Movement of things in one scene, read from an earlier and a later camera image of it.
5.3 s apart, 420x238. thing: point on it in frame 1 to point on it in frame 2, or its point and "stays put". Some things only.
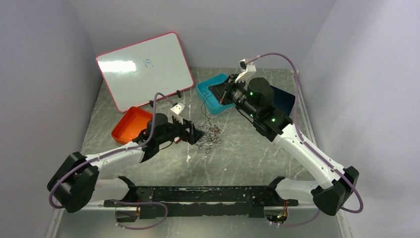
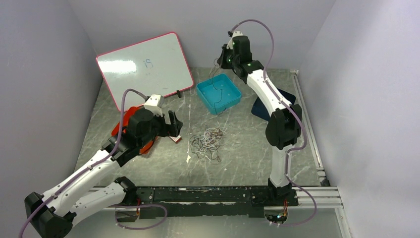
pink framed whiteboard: [132, 75] stays put
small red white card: [177, 140] stays put
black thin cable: [202, 107] to [216, 89]
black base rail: [162, 202] stays put
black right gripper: [231, 85] to [222, 63]
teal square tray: [210, 101] stays put
